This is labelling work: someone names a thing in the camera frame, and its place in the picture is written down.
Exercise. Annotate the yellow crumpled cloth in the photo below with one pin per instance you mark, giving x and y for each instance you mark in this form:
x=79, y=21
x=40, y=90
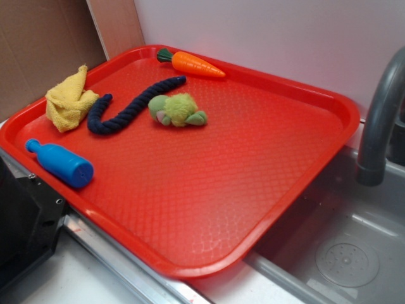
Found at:
x=68, y=103

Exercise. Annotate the green plush animal toy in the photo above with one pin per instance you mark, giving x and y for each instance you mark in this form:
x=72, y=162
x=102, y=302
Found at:
x=178, y=110

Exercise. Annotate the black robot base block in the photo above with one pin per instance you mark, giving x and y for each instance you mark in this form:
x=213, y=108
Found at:
x=32, y=214

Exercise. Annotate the grey curved faucet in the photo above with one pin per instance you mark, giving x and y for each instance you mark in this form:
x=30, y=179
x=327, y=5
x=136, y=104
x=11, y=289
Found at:
x=382, y=139

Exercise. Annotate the orange plastic toy carrot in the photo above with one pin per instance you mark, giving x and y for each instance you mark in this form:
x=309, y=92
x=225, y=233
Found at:
x=188, y=63

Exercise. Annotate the brown cardboard panel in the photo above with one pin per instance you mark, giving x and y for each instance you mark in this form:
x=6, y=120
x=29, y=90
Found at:
x=43, y=42

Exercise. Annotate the grey plastic sink basin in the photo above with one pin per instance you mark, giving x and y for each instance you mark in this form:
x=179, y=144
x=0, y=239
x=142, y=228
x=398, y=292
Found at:
x=339, y=242

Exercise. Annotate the blue plastic toy bottle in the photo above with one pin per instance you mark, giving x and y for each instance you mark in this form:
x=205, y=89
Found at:
x=67, y=166

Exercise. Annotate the red plastic tray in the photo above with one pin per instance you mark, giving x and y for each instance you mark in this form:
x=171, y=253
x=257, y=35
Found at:
x=191, y=201

